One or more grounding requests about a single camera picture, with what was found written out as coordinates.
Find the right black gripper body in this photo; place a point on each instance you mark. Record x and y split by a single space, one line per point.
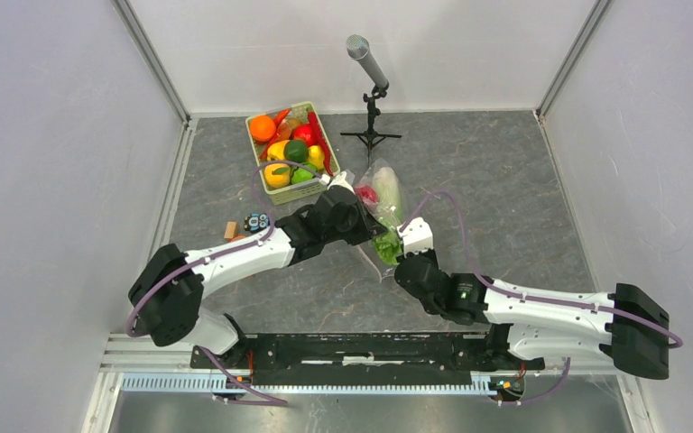
426 256

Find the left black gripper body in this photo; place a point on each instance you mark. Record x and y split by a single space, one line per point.
355 229

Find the fake napa cabbage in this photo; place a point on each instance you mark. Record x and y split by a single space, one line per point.
390 212

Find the clear zip top bag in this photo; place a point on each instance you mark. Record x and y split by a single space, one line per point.
375 267

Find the fake green avocado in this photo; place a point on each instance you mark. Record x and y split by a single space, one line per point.
296 151

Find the fake red chili pepper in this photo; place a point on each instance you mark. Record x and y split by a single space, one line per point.
321 141

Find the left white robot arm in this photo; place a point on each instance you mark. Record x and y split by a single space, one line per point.
167 295

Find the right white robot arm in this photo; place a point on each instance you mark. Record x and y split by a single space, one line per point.
626 328

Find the fake yellow pear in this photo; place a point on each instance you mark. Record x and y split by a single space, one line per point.
316 157

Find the fake orange with leaf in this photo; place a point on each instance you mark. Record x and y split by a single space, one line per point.
277 175

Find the fake yellow pepper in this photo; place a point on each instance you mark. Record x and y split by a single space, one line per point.
276 151

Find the fake red apple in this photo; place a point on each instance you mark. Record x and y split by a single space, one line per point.
304 133

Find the fake red chili bag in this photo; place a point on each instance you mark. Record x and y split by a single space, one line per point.
283 133

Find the fake carrot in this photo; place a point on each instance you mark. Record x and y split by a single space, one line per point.
281 116

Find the green plastic basket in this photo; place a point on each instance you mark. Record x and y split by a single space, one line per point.
298 116

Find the blue owl toy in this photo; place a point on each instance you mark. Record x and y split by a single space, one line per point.
256 222

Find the black microphone tripod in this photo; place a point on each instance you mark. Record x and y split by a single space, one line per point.
370 138

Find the small wooden block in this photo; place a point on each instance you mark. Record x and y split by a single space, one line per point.
231 231

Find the grey microphone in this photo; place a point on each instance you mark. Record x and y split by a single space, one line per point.
358 49

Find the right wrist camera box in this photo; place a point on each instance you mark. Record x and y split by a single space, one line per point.
416 237

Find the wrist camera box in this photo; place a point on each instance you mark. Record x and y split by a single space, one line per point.
416 237
343 179

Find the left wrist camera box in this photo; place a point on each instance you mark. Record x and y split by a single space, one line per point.
343 179

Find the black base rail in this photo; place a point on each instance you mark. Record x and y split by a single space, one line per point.
371 360

